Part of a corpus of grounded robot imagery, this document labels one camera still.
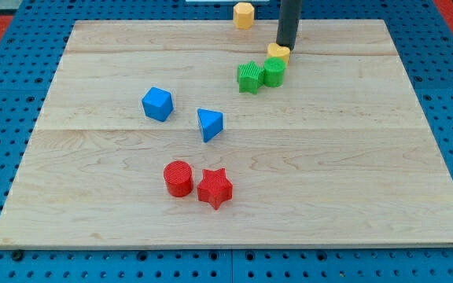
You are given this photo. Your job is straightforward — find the yellow heart block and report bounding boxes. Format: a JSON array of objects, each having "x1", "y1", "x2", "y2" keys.
[{"x1": 267, "y1": 42, "x2": 291, "y2": 64}]

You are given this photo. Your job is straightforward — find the blue triangle block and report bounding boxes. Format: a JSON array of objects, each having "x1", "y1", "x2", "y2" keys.
[{"x1": 197, "y1": 108, "x2": 223, "y2": 143}]

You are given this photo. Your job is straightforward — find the red star block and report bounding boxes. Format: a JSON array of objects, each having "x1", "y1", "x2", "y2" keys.
[{"x1": 197, "y1": 168, "x2": 233, "y2": 210}]

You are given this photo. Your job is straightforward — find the red cylinder block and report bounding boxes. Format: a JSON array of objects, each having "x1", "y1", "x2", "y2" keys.
[{"x1": 164, "y1": 160, "x2": 193, "y2": 197}]

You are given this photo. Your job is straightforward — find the green star block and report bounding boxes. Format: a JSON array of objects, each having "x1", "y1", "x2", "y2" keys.
[{"x1": 237, "y1": 61, "x2": 265, "y2": 94}]

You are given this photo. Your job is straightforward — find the blue cube block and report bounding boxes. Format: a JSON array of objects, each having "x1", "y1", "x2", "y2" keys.
[{"x1": 142, "y1": 86, "x2": 174, "y2": 122}]

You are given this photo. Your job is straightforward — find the light wooden board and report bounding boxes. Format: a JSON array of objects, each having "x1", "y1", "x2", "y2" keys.
[{"x1": 0, "y1": 20, "x2": 453, "y2": 250}]

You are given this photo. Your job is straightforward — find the green cylinder block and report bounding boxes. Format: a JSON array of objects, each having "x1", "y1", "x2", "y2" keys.
[{"x1": 263, "y1": 57, "x2": 286, "y2": 87}]

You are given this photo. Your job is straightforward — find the yellow hexagon block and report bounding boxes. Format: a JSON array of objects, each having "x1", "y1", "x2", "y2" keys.
[{"x1": 233, "y1": 2, "x2": 255, "y2": 29}]

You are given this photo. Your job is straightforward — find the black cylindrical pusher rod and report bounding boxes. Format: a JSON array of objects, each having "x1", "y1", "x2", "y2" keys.
[{"x1": 276, "y1": 0, "x2": 303, "y2": 50}]

